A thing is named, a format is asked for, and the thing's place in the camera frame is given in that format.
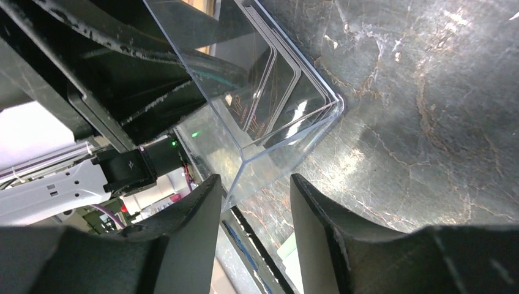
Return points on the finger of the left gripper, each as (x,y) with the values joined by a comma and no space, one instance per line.
(125,70)

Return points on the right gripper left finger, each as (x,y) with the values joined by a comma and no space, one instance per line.
(172,251)

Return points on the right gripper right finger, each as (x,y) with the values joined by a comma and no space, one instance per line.
(341,252)

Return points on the clear plastic card box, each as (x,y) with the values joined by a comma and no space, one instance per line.
(207,136)

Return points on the green leather card holder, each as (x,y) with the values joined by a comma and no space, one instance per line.
(290,259)

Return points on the black VIP credit card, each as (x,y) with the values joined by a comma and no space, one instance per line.
(260,103)

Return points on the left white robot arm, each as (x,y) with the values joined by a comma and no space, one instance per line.
(92,181)

